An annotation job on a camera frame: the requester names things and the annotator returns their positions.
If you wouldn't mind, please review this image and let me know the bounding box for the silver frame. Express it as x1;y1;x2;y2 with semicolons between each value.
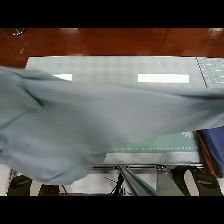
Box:
89;162;206;197

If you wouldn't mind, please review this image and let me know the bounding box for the grey-blue shirt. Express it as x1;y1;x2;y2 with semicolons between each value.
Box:
0;65;224;186

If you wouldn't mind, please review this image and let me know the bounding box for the brown garment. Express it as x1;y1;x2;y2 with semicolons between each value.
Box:
195;130;215;177

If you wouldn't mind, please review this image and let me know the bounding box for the dark blue garment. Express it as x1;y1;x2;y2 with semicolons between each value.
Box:
199;125;224;178

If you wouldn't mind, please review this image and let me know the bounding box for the black cable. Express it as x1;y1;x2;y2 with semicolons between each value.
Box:
109;171;126;197

